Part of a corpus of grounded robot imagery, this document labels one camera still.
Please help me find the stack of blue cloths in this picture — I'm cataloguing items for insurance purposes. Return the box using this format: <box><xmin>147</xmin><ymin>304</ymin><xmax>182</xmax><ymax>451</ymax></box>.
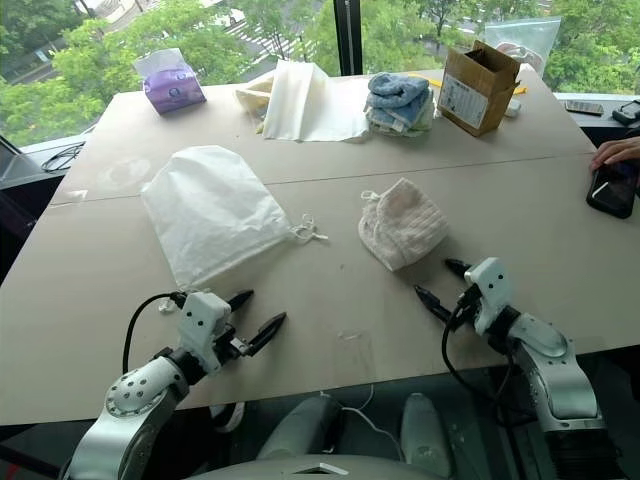
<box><xmin>364</xmin><ymin>72</ymin><xmax>436</xmax><ymax>138</ymax></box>

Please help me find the black cable loop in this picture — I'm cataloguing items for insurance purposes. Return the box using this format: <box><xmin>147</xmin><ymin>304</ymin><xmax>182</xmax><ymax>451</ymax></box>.
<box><xmin>41</xmin><ymin>141</ymin><xmax>87</xmax><ymax>174</ymax></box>

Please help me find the grey robot torso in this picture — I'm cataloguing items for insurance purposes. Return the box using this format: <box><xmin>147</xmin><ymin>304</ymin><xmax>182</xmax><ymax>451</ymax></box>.
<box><xmin>187</xmin><ymin>453</ymin><xmax>444</xmax><ymax>480</ymax></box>

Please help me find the black device on sill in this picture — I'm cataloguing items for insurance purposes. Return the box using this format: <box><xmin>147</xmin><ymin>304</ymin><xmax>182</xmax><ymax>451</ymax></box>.
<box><xmin>611</xmin><ymin>99</ymin><xmax>640</xmax><ymax>127</ymax></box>

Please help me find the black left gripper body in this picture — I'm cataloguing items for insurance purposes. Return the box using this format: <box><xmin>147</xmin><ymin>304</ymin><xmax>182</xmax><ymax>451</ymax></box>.
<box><xmin>214</xmin><ymin>323</ymin><xmax>252</xmax><ymax>363</ymax></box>

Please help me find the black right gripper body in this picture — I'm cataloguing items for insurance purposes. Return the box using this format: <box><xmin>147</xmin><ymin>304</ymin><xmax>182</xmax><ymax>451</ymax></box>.
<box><xmin>451</xmin><ymin>281</ymin><xmax>481</xmax><ymax>332</ymax></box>

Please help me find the purple tissue pack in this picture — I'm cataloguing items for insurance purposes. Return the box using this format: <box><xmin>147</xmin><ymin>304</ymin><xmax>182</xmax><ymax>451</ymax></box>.
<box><xmin>132</xmin><ymin>48</ymin><xmax>208</xmax><ymax>117</ymax></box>

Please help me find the beige cloth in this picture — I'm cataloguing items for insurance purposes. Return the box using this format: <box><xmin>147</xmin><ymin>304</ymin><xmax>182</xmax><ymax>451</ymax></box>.
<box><xmin>357</xmin><ymin>177</ymin><xmax>450</xmax><ymax>273</ymax></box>

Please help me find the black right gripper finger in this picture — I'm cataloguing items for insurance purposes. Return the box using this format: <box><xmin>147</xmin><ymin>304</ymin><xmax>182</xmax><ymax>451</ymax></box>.
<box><xmin>444</xmin><ymin>257</ymin><xmax>474</xmax><ymax>279</ymax></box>
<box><xmin>413</xmin><ymin>284</ymin><xmax>454</xmax><ymax>324</ymax></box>

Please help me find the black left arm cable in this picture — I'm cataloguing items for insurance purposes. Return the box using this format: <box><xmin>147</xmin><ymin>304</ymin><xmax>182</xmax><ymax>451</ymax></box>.
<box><xmin>122</xmin><ymin>291</ymin><xmax>189</xmax><ymax>375</ymax></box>

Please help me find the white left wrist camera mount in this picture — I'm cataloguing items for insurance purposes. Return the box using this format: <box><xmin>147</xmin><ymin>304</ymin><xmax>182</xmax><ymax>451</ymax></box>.
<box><xmin>177</xmin><ymin>291</ymin><xmax>234</xmax><ymax>376</ymax></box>

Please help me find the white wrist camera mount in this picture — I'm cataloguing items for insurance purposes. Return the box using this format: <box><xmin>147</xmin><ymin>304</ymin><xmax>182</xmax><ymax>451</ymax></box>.
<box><xmin>463</xmin><ymin>256</ymin><xmax>516</xmax><ymax>337</ymax></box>
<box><xmin>177</xmin><ymin>291</ymin><xmax>234</xmax><ymax>376</ymax></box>

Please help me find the white shoe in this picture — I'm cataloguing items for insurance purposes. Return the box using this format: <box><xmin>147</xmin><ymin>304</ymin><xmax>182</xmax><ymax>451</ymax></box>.
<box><xmin>208</xmin><ymin>401</ymin><xmax>247</xmax><ymax>434</ymax></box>

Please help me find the white drawstring bag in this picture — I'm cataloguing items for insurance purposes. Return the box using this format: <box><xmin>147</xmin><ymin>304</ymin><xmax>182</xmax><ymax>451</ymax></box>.
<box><xmin>140</xmin><ymin>144</ymin><xmax>331</xmax><ymax>292</ymax></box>

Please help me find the black smartphone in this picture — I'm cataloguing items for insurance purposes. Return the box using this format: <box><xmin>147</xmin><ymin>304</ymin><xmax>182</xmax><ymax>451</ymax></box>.
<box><xmin>585</xmin><ymin>161</ymin><xmax>638</xmax><ymax>220</ymax></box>

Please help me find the brown cardboard box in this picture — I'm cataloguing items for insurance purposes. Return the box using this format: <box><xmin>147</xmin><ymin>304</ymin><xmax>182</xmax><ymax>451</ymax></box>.
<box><xmin>437</xmin><ymin>40</ymin><xmax>523</xmax><ymax>138</ymax></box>

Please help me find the thin white cord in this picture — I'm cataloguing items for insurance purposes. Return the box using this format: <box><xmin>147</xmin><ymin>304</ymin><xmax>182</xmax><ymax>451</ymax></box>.
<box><xmin>318</xmin><ymin>383</ymin><xmax>404</xmax><ymax>459</ymax></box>

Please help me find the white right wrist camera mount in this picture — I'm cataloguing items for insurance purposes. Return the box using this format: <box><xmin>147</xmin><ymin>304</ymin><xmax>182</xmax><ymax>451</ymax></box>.
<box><xmin>463</xmin><ymin>256</ymin><xmax>516</xmax><ymax>337</ymax></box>

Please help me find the person's bare hand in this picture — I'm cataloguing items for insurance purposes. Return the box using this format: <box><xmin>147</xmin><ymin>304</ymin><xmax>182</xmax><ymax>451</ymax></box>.
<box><xmin>589</xmin><ymin>136</ymin><xmax>640</xmax><ymax>174</ymax></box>

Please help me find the black window frame post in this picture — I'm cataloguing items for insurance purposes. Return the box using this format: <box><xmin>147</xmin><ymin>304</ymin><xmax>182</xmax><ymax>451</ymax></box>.
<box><xmin>333</xmin><ymin>0</ymin><xmax>364</xmax><ymax>77</ymax></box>

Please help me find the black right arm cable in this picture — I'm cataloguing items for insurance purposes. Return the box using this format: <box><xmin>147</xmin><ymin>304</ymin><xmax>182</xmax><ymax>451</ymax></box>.
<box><xmin>441</xmin><ymin>298</ymin><xmax>519</xmax><ymax>419</ymax></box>

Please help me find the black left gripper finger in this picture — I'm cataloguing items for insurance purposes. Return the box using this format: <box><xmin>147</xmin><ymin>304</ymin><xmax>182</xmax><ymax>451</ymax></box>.
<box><xmin>247</xmin><ymin>311</ymin><xmax>288</xmax><ymax>358</ymax></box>
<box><xmin>227</xmin><ymin>289</ymin><xmax>256</xmax><ymax>316</ymax></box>

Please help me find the silver phone on sill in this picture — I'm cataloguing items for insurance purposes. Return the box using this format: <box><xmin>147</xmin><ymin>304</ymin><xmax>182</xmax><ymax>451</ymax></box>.
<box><xmin>564</xmin><ymin>99</ymin><xmax>606</xmax><ymax>117</ymax></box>

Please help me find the clear zip plastic bag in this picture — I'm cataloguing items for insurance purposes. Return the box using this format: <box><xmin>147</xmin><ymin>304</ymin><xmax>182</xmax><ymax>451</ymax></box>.
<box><xmin>483</xmin><ymin>15</ymin><xmax>563</xmax><ymax>77</ymax></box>

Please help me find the stack of white bags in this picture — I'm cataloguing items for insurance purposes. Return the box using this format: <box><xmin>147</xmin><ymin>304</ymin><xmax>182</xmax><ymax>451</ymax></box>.
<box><xmin>234</xmin><ymin>59</ymin><xmax>372</xmax><ymax>144</ymax></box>

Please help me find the grey rounded robot leg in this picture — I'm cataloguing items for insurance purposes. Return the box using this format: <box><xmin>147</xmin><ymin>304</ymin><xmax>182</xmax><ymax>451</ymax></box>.
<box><xmin>399</xmin><ymin>392</ymin><xmax>452</xmax><ymax>477</ymax></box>
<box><xmin>256</xmin><ymin>394</ymin><xmax>347</xmax><ymax>462</ymax></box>

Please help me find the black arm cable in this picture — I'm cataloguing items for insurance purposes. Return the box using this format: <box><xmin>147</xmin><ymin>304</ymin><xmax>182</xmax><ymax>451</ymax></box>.
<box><xmin>441</xmin><ymin>298</ymin><xmax>519</xmax><ymax>419</ymax></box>
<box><xmin>122</xmin><ymin>291</ymin><xmax>189</xmax><ymax>375</ymax></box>

